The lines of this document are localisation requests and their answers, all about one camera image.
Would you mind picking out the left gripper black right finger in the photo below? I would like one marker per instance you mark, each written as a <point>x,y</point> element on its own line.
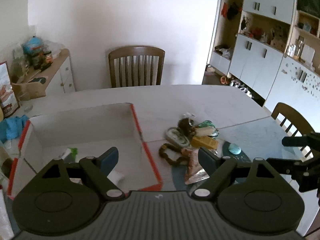
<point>252,197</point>

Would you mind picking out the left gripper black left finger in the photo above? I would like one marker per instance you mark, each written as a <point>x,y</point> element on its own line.
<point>66,197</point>

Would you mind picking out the white green small packet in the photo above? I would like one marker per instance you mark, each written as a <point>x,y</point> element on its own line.
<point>69,156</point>

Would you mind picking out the light blue round puff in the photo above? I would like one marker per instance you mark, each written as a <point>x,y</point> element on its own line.
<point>234,149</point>

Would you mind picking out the silver foil snack packet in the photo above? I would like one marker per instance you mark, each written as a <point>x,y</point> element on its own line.
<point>195,172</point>

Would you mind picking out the red and white cardboard box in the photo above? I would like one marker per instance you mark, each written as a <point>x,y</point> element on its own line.
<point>92,131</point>

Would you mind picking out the yellow small box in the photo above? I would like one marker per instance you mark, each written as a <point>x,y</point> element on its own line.
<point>207,142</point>

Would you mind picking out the green white cat pouch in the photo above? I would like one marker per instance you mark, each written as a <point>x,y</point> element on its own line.
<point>206,128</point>

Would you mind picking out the grey correction tape dispenser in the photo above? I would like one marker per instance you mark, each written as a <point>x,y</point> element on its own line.
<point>176,137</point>

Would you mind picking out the brown wooden chair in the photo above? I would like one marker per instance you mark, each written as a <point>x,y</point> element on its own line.
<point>136,66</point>
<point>300,133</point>

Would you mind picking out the blue cloth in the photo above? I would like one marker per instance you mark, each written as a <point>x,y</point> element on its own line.
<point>11,128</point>

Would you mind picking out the red white snack bag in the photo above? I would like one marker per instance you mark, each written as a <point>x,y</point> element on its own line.
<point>9,103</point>

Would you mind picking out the cardboard tray on sideboard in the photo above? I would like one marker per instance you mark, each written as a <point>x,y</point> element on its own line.
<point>36,88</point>

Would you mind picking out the white wooden sideboard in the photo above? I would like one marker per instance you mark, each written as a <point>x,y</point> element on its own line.
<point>59,75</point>

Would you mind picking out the blue globe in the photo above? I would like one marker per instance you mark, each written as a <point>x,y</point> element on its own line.
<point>33,46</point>

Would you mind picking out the white wall cabinet unit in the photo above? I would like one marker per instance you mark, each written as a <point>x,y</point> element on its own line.
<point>258,42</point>

